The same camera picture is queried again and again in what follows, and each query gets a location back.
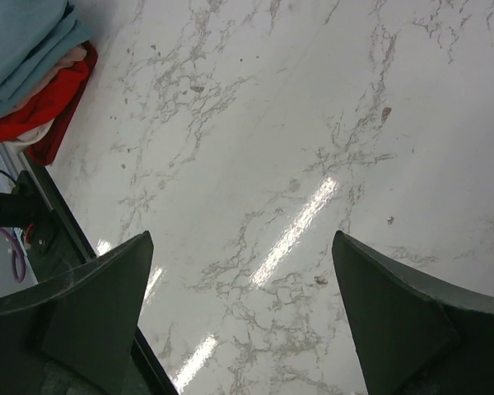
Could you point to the pink folded t shirt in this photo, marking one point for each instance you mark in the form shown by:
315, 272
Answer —
73, 56

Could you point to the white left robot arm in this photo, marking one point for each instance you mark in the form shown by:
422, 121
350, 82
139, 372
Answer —
25, 208

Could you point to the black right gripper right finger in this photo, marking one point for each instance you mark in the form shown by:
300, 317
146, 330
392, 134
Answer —
413, 333

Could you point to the blue grey t shirt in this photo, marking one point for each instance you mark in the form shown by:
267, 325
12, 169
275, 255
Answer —
34, 36

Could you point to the white folded t shirt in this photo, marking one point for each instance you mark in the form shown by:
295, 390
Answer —
29, 138

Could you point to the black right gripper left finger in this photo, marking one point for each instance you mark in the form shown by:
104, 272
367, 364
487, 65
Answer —
82, 321

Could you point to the aluminium frame rail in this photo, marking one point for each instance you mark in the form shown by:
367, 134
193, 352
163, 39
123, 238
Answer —
57, 231

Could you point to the dark red folded t shirt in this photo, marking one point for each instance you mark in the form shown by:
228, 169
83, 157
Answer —
44, 152

